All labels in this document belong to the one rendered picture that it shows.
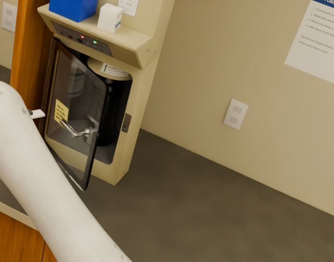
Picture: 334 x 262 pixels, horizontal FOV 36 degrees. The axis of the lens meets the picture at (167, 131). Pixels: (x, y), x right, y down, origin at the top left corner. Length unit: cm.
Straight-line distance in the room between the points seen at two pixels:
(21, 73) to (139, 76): 38
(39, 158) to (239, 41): 110
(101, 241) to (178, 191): 90
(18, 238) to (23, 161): 85
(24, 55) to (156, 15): 45
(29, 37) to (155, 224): 72
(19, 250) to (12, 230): 8
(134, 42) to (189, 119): 70
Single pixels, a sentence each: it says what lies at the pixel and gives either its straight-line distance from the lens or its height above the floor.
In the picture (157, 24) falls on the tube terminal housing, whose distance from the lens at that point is 150.
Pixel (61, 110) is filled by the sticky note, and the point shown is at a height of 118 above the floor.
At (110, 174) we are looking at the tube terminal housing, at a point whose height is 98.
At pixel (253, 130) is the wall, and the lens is 201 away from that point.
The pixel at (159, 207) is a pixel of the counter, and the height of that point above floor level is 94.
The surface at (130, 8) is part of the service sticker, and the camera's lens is 152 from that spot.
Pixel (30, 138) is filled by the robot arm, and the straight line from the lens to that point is 96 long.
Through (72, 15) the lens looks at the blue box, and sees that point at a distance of 149.
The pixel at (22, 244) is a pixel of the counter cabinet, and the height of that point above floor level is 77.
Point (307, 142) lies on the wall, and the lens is 199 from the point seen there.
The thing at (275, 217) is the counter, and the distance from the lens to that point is 194.
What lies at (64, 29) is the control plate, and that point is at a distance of 156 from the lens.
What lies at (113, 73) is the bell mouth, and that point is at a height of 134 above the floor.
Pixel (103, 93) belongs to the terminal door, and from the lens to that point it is 147.
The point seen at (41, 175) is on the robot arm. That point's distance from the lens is 96.
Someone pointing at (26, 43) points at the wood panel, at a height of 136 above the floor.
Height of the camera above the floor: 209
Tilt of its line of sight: 32 degrees down
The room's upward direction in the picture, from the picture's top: 17 degrees clockwise
